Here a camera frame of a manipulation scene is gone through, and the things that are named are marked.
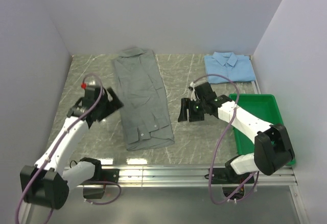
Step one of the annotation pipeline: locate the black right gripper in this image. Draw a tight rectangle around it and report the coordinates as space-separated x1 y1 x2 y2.
177 98 206 122

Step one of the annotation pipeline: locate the grey long sleeve shirt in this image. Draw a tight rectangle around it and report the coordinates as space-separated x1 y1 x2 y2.
112 47 175 151

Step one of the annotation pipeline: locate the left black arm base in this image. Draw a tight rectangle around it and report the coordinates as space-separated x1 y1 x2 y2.
82 168 122 203

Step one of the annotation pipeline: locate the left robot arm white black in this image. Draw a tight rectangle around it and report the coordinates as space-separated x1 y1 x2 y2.
20 84 123 210

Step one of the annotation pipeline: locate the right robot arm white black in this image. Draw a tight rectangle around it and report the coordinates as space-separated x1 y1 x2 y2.
178 82 295 183

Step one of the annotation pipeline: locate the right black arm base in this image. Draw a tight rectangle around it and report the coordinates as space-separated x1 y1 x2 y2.
211 168 259 203

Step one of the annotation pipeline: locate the folded light blue shirt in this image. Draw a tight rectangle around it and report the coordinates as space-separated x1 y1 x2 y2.
204 52 256 84

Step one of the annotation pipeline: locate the green plastic tray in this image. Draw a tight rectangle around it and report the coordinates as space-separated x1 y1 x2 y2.
232 94 284 155

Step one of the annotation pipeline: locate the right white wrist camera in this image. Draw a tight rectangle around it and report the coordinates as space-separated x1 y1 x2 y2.
189 82 197 101

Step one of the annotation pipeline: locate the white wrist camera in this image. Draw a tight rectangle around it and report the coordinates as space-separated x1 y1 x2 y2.
189 82 197 101
81 83 87 90

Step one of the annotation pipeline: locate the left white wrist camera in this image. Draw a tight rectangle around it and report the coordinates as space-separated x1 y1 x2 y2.
81 83 87 90

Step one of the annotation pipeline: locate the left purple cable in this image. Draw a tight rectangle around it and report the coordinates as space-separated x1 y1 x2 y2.
15 73 122 224

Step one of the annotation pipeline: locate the aluminium mounting rail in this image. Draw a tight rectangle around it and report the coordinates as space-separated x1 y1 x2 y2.
15 164 307 224

